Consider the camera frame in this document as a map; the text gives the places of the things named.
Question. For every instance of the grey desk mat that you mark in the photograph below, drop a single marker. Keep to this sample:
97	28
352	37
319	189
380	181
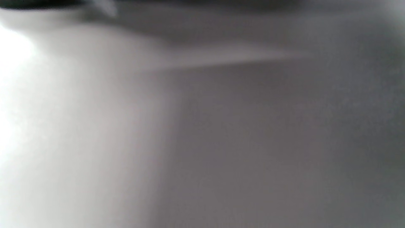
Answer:
253	142

